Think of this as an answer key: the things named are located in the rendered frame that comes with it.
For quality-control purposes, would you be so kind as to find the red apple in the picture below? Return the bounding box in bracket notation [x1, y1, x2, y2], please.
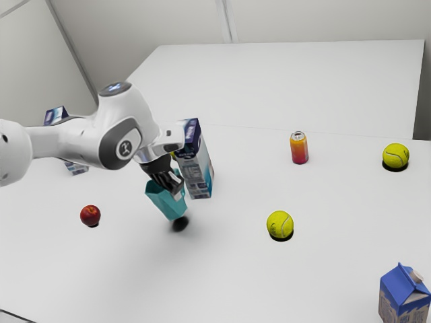
[79, 204, 102, 227]

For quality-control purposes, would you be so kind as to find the teal faceted mug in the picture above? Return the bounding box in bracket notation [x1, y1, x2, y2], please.
[144, 169, 189, 222]

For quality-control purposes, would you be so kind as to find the orange pink drink can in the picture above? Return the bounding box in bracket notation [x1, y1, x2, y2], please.
[289, 131, 310, 166]

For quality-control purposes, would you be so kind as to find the small white blue carton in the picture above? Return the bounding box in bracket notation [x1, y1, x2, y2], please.
[43, 105, 90, 177]

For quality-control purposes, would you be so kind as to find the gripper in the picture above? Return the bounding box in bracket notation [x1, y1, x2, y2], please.
[139, 157, 185, 203]

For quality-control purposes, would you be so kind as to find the blue gable-top carton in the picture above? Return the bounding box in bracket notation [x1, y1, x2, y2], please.
[377, 262, 431, 323]

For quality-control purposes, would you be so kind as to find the tall white blue carton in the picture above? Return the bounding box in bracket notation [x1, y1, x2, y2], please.
[172, 117, 216, 201]

